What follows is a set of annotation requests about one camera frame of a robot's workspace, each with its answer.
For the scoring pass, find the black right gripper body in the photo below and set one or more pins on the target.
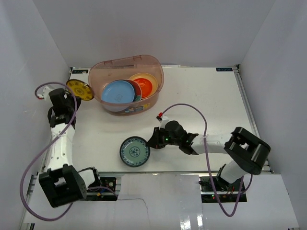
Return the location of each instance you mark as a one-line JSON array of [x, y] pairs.
[[167, 140]]

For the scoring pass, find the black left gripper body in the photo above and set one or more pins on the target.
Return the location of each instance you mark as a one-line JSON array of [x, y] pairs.
[[72, 96]]

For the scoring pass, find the yellow and black patterned plate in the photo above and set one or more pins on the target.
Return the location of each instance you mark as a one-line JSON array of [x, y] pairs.
[[80, 89]]

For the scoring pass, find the blue and white porcelain plate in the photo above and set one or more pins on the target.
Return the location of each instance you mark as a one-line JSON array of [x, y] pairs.
[[134, 151]]

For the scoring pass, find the light blue plastic plate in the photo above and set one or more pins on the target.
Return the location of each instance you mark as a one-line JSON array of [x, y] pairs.
[[118, 92]]

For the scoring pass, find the red plate with teal waves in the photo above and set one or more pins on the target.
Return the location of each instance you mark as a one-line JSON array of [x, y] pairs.
[[137, 90]]

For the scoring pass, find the pink translucent plastic bin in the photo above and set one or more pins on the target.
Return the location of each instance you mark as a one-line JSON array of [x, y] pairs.
[[103, 73]]

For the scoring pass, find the orange plastic plate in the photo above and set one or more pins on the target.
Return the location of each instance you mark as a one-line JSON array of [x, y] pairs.
[[145, 86]]

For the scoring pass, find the beige plastic plate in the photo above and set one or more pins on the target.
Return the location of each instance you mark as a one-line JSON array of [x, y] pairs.
[[148, 76]]

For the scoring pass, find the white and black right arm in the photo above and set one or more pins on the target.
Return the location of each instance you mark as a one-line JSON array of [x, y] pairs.
[[248, 152]]

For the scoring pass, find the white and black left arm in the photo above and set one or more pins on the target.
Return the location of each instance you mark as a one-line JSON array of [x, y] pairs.
[[61, 182]]

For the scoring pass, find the small blue label sticker left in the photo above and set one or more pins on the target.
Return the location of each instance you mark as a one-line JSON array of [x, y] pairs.
[[79, 71]]

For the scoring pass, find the small blue label sticker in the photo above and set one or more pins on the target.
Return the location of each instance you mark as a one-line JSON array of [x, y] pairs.
[[79, 71], [224, 69]]

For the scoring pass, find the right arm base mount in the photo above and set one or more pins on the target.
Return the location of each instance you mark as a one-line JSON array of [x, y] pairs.
[[226, 195]]

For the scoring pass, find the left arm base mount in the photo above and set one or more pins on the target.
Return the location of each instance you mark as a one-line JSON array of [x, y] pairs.
[[106, 190]]

